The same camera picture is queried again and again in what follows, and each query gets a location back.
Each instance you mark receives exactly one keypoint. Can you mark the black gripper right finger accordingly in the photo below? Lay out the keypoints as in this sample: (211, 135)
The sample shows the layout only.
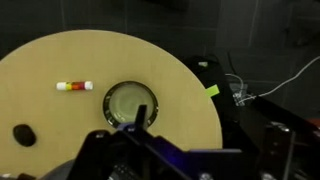
(278, 150)

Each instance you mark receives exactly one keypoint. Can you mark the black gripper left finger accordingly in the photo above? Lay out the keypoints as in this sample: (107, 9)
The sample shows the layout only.
(141, 116)

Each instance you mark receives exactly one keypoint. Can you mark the dark-rimmed bowl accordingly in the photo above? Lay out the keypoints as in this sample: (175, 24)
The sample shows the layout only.
(128, 100)

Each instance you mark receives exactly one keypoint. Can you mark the black metal bar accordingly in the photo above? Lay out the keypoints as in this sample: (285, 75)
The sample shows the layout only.
(290, 115)

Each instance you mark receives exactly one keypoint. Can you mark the white-capped marker with colourful label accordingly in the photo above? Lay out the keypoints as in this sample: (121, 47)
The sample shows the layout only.
(74, 85)

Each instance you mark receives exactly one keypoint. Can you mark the green tape strip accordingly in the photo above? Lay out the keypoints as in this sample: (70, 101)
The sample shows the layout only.
(212, 90)

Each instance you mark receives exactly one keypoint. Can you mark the black stand with green sticker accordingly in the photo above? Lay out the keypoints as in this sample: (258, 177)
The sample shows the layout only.
(213, 75)

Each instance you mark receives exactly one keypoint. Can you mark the small black oval object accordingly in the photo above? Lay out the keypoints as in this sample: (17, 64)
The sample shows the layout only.
(24, 135)

